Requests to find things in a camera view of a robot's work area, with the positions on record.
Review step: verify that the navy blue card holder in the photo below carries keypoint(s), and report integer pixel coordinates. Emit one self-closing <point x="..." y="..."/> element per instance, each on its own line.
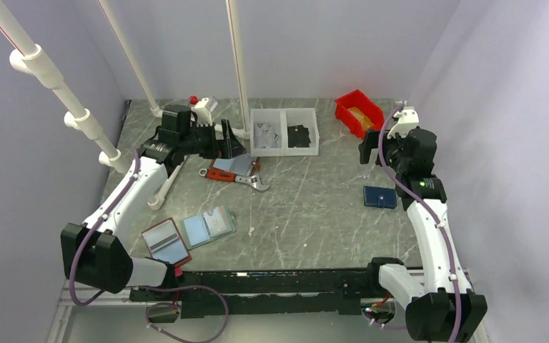
<point x="379" y="197"/>

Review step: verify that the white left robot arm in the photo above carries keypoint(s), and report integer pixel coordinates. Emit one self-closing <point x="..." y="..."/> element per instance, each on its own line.
<point x="92" y="252"/>

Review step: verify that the orange handled adjustable wrench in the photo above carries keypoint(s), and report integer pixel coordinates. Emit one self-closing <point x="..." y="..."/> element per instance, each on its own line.
<point x="224" y="176"/>

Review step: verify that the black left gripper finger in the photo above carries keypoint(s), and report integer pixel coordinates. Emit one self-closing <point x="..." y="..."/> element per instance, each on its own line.
<point x="230" y="150"/>
<point x="228" y="134"/>

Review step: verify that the red plastic bin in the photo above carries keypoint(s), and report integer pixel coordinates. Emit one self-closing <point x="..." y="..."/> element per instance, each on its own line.
<point x="358" y="99"/>

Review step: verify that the gold cards in bin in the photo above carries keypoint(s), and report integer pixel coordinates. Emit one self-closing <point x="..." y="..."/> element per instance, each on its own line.
<point x="361" y="118"/>

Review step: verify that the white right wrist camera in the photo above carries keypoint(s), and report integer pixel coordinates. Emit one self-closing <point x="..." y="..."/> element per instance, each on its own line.
<point x="405" y="121"/>

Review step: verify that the white bin with black cards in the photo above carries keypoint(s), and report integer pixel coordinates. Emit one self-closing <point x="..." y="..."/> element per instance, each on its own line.
<point x="302" y="132"/>

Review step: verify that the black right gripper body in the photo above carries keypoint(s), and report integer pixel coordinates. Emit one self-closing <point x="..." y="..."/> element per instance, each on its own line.
<point x="392" y="152"/>

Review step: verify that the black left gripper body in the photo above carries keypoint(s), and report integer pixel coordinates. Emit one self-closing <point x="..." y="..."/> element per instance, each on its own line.
<point x="201" y="141"/>

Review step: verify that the green open card holder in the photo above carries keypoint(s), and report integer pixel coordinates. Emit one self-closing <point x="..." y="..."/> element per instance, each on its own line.
<point x="208" y="226"/>

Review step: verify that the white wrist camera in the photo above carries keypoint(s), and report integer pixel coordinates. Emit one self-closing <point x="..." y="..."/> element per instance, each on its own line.
<point x="405" y="121"/>
<point x="203" y="108"/>

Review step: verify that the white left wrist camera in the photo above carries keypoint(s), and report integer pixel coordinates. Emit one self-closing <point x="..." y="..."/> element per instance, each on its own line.
<point x="203" y="108"/>

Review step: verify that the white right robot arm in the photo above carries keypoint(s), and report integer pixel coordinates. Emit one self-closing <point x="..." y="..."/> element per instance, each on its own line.
<point x="443" y="307"/>

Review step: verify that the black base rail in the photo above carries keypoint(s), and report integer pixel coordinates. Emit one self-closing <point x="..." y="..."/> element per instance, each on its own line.
<point x="344" y="291"/>

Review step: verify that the red open card holder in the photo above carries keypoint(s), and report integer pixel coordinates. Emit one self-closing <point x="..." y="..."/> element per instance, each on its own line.
<point x="165" y="243"/>

